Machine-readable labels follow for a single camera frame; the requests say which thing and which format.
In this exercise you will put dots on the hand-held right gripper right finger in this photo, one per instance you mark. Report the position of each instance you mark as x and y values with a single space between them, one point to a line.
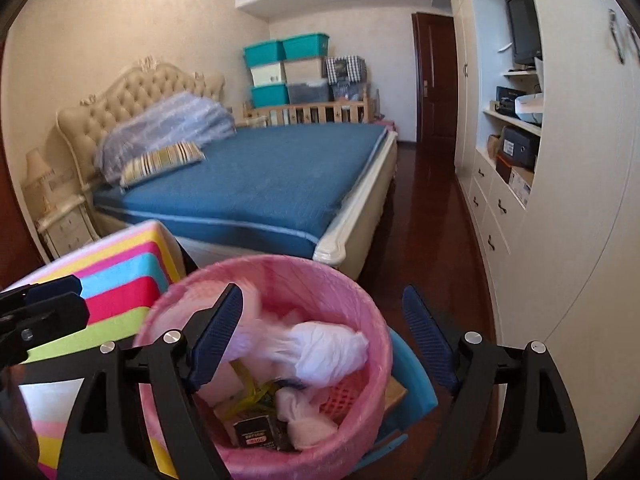
430 335

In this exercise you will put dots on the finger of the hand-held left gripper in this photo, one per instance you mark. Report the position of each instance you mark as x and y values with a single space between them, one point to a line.
55 320
55 287

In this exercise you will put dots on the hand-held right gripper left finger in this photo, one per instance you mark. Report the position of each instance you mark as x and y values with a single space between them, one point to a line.
217 335

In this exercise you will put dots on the yellow green wrapper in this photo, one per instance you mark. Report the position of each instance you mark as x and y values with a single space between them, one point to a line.
252 390

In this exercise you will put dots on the pink and orange foam net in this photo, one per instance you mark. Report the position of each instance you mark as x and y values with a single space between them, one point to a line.
345 395

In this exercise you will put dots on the black cardboard box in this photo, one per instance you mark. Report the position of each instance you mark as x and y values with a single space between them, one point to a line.
260 432

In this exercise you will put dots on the white plastic bag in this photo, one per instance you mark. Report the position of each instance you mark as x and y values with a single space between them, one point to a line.
325 352

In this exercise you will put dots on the pink lined trash bin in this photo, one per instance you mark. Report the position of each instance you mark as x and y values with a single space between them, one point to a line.
325 285

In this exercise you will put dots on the teal plastic stool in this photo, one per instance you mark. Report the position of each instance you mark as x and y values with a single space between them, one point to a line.
415 385

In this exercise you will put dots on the cream nightstand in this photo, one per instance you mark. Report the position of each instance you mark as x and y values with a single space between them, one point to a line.
65 230

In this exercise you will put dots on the rainbow striped tablecloth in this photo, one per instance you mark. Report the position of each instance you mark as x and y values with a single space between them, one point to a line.
120 295

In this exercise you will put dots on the cream table lamp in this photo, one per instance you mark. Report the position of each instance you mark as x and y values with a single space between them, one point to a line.
37 175

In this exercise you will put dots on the pale knotted plastic bag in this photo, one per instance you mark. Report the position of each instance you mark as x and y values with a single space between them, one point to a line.
305 420

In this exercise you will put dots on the gold striped pillow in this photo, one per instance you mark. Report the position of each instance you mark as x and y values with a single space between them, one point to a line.
160 160

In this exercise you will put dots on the bed with tufted headboard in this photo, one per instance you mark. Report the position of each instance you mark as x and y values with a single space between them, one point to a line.
260 175

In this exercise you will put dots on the cardboard box with label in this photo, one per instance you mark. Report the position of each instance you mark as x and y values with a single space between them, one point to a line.
521 185

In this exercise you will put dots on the white built-in cabinet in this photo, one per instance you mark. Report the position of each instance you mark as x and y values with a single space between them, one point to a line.
580 210

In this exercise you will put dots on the grey patterned duvet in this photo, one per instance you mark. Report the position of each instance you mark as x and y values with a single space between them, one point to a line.
165 125

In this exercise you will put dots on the black safe box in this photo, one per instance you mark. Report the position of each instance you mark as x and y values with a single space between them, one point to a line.
520 147

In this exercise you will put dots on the teal storage box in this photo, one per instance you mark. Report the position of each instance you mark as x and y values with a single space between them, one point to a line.
264 54
270 96
306 46

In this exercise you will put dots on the white printer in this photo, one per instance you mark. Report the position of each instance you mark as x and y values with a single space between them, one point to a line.
530 107

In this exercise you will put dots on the dark brown door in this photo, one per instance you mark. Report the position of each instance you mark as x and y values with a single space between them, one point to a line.
435 80

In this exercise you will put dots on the dark fabric bag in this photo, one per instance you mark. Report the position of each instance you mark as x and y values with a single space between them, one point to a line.
347 91

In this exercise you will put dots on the clear grey storage box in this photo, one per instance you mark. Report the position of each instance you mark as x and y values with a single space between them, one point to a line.
307 92

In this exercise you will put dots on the white storage box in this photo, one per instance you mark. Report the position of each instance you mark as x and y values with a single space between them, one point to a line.
267 75

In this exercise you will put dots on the beige storage box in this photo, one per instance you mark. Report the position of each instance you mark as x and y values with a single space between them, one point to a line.
306 70

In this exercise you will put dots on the black white checkered bag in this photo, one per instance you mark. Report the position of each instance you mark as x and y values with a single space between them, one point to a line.
345 68

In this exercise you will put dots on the black television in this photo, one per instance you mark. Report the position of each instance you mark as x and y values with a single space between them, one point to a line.
522 25

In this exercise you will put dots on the wooden crib rail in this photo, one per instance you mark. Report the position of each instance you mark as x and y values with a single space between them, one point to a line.
310 112

